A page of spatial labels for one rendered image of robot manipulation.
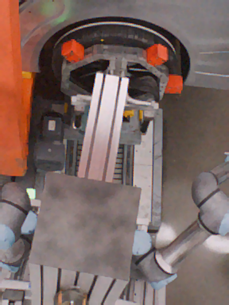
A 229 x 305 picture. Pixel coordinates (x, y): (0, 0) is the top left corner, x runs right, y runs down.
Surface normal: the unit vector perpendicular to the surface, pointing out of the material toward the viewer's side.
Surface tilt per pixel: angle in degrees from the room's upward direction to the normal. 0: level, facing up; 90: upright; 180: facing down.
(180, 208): 0
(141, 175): 0
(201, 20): 90
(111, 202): 0
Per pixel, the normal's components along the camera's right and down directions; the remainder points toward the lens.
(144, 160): 0.08, -0.46
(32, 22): -0.05, 0.88
